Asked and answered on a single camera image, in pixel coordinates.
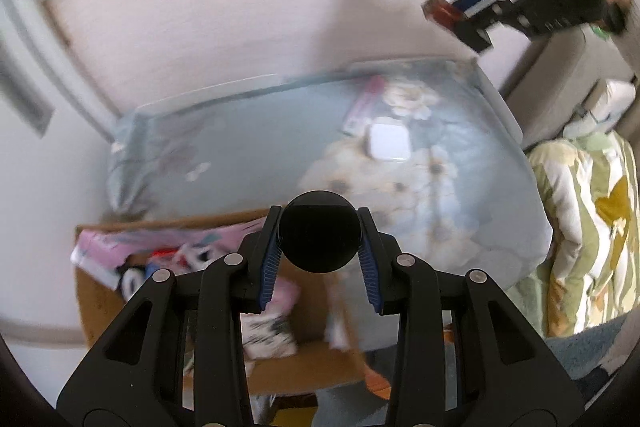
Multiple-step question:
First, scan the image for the black round compact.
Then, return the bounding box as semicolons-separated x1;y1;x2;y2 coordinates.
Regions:
278;190;362;274

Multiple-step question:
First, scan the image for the brown cardboard box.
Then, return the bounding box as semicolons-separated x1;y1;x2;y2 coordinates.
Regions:
74;208;372;395

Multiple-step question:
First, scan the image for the blue floral tablecloth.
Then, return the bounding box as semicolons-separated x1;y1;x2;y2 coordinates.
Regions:
107;59;554;353

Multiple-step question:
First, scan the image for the green floral quilt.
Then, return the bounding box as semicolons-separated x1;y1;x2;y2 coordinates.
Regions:
510;132;640;338

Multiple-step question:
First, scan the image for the large pink printed bag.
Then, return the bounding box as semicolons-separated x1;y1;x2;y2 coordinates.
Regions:
70;217;268;290

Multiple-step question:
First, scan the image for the pink printed packet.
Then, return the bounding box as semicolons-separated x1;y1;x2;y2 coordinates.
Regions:
342;76;389;136

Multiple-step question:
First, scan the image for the blue fluffy rug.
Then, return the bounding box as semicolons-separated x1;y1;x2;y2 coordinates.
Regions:
544;312;637;385

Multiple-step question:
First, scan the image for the beige padded headboard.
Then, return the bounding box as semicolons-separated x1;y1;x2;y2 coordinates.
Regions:
500;24;637;152

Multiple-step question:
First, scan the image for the white desktop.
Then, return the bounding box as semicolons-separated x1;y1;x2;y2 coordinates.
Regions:
136;58;524;148

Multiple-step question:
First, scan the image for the white square case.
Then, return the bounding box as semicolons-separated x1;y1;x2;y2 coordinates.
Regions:
367;118;412;162

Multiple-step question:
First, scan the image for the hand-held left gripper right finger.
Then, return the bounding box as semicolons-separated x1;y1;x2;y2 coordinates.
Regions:
356;207;586;427

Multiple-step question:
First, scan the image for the red lip gloss tube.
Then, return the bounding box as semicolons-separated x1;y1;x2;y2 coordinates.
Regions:
422;0;463;26

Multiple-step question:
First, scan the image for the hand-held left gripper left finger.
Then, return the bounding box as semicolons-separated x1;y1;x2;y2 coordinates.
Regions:
56;205;283;427

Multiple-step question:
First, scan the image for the white pillow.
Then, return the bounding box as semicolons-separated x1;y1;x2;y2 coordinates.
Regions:
584;79;639;136

